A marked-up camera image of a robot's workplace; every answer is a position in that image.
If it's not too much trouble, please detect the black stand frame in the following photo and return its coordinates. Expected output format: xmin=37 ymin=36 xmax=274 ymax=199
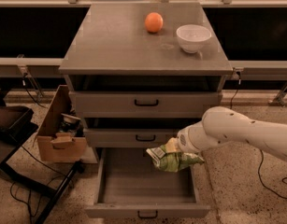
xmin=0 ymin=122 xmax=84 ymax=224

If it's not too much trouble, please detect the orange fruit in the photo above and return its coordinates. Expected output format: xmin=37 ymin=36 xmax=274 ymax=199
xmin=145 ymin=12 xmax=164 ymax=33

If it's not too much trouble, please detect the grey drawer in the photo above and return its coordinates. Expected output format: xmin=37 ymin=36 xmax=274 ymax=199
xmin=86 ymin=148 xmax=210 ymax=219
xmin=84 ymin=129 xmax=178 ymax=147
xmin=69 ymin=91 xmax=222 ymax=118

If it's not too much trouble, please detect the cardboard box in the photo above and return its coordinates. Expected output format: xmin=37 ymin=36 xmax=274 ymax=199
xmin=36 ymin=85 xmax=87 ymax=162

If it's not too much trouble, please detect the jar in cardboard box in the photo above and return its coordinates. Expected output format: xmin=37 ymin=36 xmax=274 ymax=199
xmin=58 ymin=113 xmax=80 ymax=137

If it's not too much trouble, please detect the grey bottom drawer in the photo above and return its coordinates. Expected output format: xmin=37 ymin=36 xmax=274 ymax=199
xmin=86 ymin=148 xmax=210 ymax=219

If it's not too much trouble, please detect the green jalapeno chip bag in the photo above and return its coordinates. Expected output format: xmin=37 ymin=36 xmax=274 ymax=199
xmin=146 ymin=145 xmax=205 ymax=173

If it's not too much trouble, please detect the grey top drawer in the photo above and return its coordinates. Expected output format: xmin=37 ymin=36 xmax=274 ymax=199
xmin=69 ymin=91 xmax=222 ymax=118

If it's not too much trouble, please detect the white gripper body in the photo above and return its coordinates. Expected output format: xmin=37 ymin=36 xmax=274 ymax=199
xmin=177 ymin=123 xmax=203 ymax=153

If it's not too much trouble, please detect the white bowl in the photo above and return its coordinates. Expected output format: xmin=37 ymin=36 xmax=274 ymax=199
xmin=176 ymin=24 xmax=212 ymax=53

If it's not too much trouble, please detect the grey middle drawer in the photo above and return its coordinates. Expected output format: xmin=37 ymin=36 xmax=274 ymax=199
xmin=84 ymin=129 xmax=178 ymax=147

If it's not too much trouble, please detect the grey drawer cabinet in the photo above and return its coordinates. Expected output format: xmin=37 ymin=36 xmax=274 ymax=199
xmin=58 ymin=2 xmax=234 ymax=166

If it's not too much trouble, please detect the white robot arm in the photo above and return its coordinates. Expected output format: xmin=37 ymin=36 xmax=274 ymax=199
xmin=165 ymin=106 xmax=287 ymax=161

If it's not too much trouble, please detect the black cable on floor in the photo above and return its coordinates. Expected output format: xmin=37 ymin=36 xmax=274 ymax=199
xmin=257 ymin=149 xmax=287 ymax=201

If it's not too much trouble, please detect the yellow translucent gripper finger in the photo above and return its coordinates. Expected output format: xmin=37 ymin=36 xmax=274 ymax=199
xmin=165 ymin=138 xmax=180 ymax=153

